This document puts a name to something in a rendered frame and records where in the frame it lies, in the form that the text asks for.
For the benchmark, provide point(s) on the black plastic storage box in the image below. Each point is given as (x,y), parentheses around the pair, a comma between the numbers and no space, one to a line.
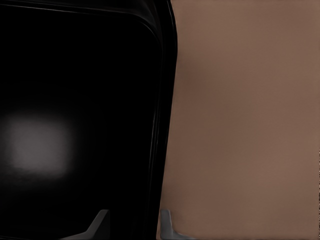
(82,75)

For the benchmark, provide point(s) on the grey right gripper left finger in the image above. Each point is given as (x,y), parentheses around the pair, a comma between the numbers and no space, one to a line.
(97,227)

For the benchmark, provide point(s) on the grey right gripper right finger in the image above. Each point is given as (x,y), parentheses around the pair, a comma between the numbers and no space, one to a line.
(165,226)

